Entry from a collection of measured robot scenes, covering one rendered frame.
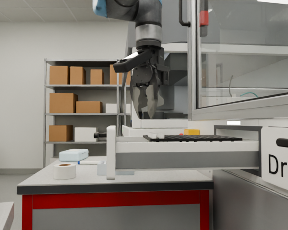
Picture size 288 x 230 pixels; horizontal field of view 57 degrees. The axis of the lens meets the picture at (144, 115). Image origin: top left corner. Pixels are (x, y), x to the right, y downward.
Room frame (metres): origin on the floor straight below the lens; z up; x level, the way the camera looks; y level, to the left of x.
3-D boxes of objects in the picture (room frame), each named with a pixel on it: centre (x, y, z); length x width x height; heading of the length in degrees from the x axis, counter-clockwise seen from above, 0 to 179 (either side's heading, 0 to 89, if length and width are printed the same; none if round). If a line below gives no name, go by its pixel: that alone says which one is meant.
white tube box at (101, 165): (0.94, 0.10, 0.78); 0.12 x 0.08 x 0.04; 94
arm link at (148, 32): (0.75, -0.01, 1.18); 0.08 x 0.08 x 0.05
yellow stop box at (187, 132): (1.05, -0.19, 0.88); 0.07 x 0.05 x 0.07; 6
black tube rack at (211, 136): (0.71, -0.12, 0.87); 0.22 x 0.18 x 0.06; 96
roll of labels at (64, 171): (0.87, 0.26, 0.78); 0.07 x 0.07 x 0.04
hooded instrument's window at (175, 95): (2.46, -0.40, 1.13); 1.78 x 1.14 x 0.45; 6
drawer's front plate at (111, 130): (0.69, 0.08, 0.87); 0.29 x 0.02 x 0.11; 6
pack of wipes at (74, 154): (1.28, 0.33, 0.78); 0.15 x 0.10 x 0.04; 174
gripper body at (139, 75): (0.76, -0.02, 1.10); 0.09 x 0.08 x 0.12; 140
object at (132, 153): (0.72, -0.13, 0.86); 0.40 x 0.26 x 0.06; 96
